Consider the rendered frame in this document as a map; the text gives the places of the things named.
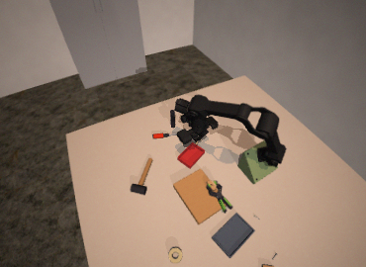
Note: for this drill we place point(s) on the beige ring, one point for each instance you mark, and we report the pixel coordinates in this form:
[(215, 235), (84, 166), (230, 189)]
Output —
[(173, 250)]

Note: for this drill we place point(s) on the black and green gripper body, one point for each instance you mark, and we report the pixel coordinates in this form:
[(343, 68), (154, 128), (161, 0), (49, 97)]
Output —
[(197, 128)]

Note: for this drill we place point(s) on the light brown wooden board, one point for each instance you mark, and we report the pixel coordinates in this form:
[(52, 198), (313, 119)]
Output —
[(193, 192)]

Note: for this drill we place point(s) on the black flat bar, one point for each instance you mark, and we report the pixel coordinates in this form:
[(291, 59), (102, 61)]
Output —
[(172, 117)]

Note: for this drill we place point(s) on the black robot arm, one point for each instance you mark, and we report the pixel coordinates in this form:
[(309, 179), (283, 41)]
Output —
[(200, 107)]

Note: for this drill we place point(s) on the red tray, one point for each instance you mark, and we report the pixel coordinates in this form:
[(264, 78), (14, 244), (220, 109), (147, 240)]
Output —
[(191, 155)]

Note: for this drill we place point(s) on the black spring clamp with green grips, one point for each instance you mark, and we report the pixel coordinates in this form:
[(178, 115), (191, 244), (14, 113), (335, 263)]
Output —
[(219, 196)]

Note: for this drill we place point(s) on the red-handled screwdriver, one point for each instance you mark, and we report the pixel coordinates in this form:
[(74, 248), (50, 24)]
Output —
[(161, 135)]

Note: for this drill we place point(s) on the black mallet with wooden handle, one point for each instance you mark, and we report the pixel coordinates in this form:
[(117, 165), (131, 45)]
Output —
[(138, 188)]

